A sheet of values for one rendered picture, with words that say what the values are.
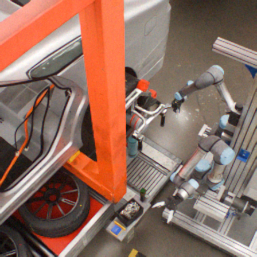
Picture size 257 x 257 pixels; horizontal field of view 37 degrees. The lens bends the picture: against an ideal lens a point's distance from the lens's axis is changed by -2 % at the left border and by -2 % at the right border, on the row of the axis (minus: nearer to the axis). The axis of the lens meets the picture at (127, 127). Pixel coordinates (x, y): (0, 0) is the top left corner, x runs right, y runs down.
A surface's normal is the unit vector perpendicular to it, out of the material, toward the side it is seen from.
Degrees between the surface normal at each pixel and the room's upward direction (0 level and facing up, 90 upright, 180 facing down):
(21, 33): 90
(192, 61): 0
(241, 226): 0
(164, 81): 0
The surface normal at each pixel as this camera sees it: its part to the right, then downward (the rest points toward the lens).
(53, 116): -0.07, -0.51
